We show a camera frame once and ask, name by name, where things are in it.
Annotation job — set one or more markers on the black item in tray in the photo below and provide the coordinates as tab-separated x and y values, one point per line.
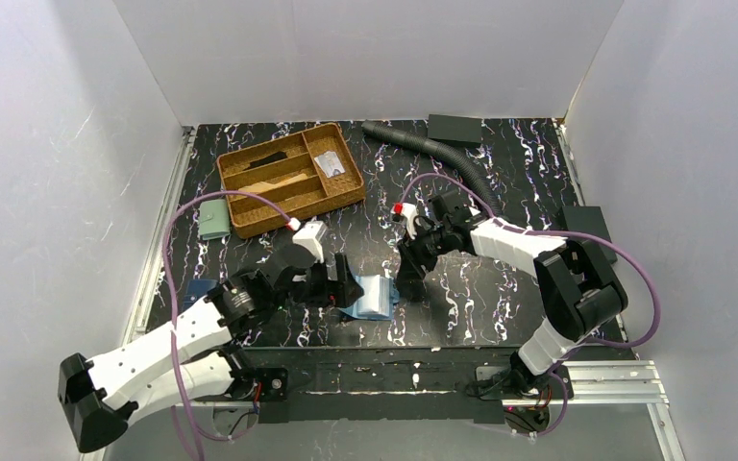
274	157

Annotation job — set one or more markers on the light blue card holder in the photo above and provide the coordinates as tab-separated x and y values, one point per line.
379	299

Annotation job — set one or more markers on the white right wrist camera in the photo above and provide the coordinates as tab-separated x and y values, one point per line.
406	214

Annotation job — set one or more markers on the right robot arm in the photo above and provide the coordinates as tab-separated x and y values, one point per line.
578	287

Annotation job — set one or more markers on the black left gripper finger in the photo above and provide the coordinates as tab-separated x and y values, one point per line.
347	290
315	288

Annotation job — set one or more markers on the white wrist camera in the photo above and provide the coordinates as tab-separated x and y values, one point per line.
310	236
406	214

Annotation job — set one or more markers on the woven wicker organizer tray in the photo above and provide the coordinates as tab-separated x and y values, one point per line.
306	174

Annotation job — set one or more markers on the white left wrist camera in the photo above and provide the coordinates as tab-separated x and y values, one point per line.
310	236

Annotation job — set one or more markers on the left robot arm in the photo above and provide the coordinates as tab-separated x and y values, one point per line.
199	355

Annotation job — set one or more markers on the wooden utensil in tray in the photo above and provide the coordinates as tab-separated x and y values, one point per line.
276	190

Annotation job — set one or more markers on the green small wallet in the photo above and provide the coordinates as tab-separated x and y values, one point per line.
214	220

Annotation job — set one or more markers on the black flat box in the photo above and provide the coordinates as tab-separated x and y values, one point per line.
455	130

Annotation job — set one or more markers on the black box right side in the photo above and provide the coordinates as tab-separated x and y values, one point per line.
583	219

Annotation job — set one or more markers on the dark blue wallet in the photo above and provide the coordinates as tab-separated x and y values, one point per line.
196	290

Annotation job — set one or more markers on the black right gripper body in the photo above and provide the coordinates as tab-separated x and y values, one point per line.
411	259

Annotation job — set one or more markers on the white card in tray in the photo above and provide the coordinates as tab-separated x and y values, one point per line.
330	164

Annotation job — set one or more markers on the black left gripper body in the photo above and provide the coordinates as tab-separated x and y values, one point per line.
338	287

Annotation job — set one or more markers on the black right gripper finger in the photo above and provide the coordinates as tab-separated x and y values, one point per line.
424	265
407	275

